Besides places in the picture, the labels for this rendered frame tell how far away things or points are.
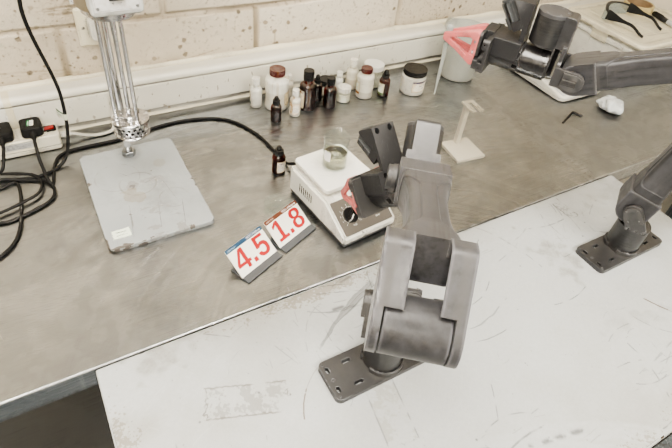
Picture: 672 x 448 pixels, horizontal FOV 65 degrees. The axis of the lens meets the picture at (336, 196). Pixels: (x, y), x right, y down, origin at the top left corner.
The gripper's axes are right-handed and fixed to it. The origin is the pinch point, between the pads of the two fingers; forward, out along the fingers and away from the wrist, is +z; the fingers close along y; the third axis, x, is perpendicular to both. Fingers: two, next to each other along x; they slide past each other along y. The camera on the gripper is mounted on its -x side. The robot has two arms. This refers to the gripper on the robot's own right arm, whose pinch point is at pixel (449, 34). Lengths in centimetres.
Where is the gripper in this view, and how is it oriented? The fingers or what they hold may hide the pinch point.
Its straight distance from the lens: 111.1
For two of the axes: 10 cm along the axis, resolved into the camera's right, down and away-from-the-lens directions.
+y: -4.9, 5.4, -6.8
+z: -8.6, -3.9, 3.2
